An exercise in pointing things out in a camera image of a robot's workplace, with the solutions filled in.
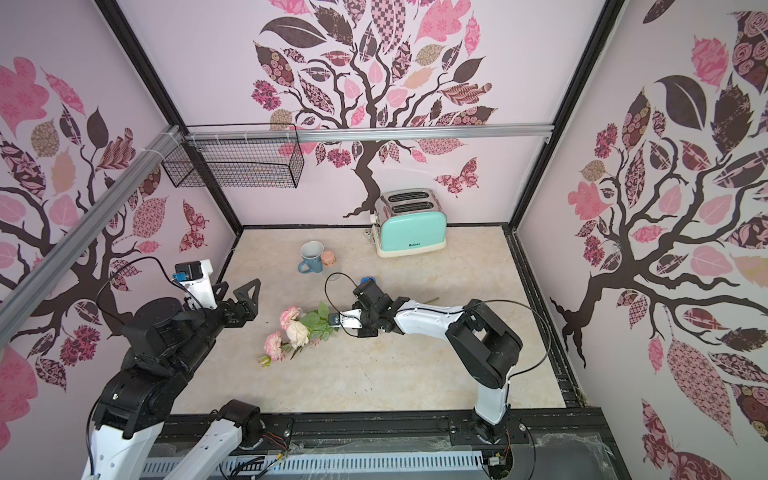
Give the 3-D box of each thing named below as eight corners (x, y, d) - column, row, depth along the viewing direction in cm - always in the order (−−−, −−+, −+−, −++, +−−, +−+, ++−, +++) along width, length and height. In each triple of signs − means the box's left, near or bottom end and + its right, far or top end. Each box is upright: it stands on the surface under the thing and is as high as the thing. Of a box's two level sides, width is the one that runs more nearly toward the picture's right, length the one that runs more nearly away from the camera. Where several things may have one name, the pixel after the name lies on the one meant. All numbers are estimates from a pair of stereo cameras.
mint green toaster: (376, 258, 112) (374, 224, 98) (378, 223, 125) (376, 188, 111) (443, 258, 112) (450, 224, 98) (438, 223, 125) (444, 188, 111)
